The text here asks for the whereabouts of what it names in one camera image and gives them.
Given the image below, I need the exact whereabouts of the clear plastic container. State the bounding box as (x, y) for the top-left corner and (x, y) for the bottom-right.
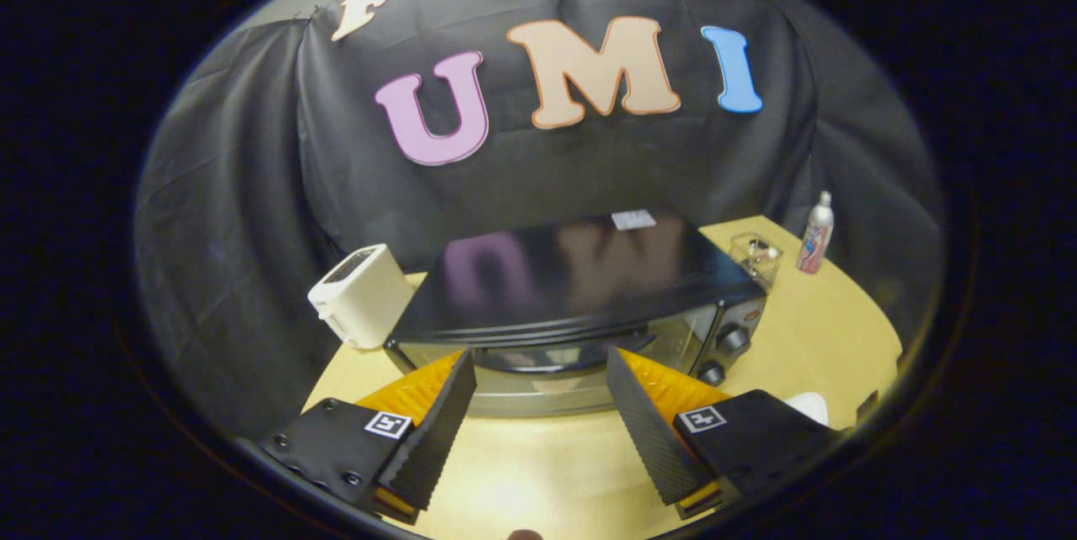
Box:
(729, 232), (784, 293)

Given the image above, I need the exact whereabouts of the white spray bottle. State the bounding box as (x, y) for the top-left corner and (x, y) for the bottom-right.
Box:
(796, 191), (835, 275)

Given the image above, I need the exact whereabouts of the white square plate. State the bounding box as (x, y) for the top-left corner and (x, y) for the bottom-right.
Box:
(783, 392), (830, 428)

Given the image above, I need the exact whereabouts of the white bread toaster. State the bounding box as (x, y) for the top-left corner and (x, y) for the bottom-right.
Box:
(307, 243), (415, 351)

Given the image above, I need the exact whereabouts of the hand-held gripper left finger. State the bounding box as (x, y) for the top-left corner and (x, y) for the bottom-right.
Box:
(259, 349), (478, 524)

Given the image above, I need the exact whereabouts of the black toaster oven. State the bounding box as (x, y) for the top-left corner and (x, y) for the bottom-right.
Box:
(385, 212), (768, 419)

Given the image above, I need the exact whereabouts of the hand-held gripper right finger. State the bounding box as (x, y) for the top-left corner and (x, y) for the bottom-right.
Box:
(606, 347), (842, 521)

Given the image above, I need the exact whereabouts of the black backdrop cloth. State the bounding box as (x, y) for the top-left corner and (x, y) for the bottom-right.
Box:
(135, 0), (945, 440)

